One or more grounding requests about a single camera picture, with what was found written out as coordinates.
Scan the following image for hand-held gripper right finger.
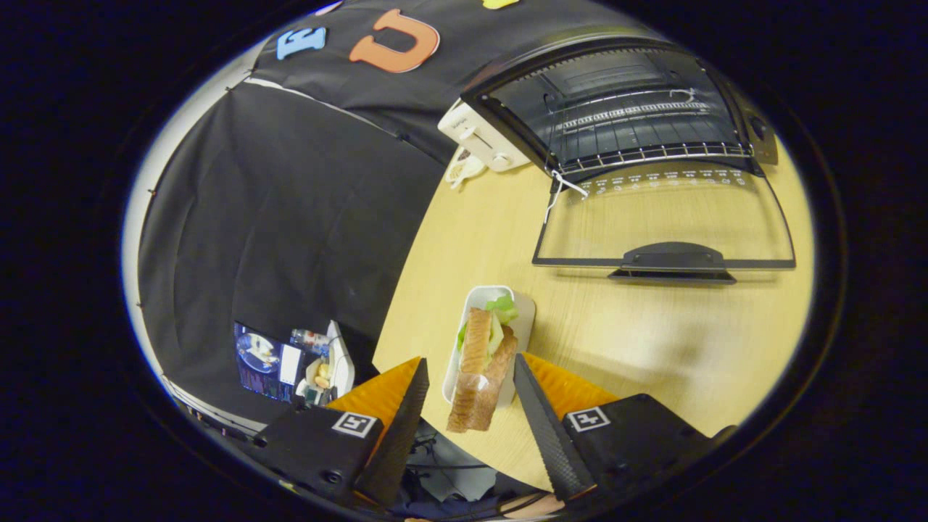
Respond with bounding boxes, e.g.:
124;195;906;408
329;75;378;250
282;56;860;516
513;353;726;502

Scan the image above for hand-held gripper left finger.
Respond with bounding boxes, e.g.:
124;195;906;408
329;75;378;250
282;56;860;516
254;357;430;508

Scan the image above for lettuce sandwich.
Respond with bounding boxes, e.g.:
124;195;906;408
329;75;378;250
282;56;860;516
446;294;521;434

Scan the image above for black toaster oven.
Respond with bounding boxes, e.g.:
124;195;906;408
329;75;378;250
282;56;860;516
460;28;797;285

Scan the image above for white plastic object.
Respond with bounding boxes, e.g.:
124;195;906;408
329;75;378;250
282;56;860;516
326;320;356;398

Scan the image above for white plastic tray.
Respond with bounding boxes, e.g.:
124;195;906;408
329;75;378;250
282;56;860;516
442;284;537;408

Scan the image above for computer monitor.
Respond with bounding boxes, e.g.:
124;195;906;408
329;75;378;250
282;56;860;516
233;322;305;404

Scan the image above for black backdrop cloth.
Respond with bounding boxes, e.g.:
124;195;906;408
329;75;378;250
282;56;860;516
136;0;668;425

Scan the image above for white cable tie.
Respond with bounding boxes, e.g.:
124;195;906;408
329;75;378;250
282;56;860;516
544;168;590;224

